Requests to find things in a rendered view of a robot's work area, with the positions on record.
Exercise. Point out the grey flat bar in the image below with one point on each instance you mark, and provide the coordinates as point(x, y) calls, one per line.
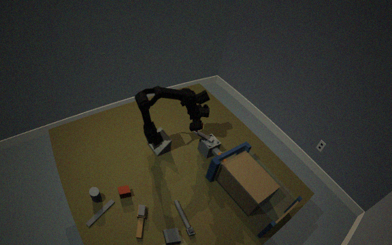
point(100, 212)

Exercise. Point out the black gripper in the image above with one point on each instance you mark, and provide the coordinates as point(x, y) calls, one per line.
point(196, 124)

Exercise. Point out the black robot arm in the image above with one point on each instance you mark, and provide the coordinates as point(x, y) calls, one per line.
point(188, 98)

